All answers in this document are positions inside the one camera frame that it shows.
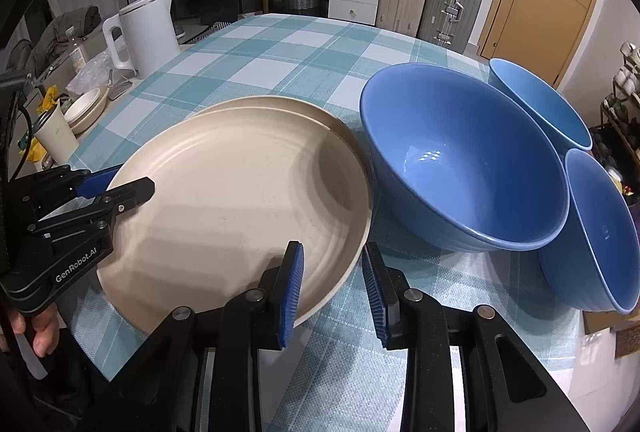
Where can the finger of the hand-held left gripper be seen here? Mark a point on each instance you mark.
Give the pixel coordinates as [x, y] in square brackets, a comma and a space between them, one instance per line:
[97, 182]
[125, 197]

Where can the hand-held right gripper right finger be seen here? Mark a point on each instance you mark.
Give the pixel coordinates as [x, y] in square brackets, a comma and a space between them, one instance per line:
[374, 297]

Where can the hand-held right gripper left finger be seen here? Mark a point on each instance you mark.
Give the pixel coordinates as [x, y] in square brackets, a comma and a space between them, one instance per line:
[292, 292]

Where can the beige plate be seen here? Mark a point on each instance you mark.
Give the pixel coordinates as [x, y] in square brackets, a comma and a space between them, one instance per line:
[280, 101]
[225, 192]

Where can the blue bowl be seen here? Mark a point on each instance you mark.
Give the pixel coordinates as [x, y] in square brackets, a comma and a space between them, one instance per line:
[465, 152]
[600, 232]
[540, 97]

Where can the person's left hand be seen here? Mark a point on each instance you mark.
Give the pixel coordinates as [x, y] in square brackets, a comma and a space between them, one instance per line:
[45, 332]

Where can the paper cup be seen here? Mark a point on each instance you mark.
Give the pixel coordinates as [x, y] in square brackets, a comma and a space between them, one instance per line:
[57, 132]

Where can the small beige dish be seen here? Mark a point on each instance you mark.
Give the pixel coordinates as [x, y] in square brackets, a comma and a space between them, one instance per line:
[87, 110]

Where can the yellow packet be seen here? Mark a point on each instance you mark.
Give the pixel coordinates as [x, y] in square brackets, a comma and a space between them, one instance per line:
[50, 95]

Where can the clear plastic bag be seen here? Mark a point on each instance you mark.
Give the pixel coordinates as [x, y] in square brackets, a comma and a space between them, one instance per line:
[95, 72]

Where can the clear plastic bottle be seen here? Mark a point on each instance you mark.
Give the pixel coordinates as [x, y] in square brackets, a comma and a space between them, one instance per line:
[76, 52]

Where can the white electric kettle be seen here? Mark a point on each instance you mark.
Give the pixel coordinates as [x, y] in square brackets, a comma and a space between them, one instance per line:
[145, 37]

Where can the grey jacket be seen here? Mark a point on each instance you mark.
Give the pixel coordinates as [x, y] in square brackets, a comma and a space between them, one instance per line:
[65, 32]

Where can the striped floor mat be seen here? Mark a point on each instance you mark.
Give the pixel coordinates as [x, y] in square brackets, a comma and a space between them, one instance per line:
[210, 30]

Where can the teal checked tablecloth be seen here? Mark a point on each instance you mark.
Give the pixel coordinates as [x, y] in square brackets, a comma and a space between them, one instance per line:
[280, 52]

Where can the cardboard box with cat print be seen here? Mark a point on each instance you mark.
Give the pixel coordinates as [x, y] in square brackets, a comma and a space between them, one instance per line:
[625, 337]

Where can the silver suitcase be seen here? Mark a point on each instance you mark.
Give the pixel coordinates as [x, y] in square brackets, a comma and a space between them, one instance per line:
[450, 2]

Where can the wooden door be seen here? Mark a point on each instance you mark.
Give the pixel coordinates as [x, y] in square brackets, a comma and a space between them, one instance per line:
[550, 12]

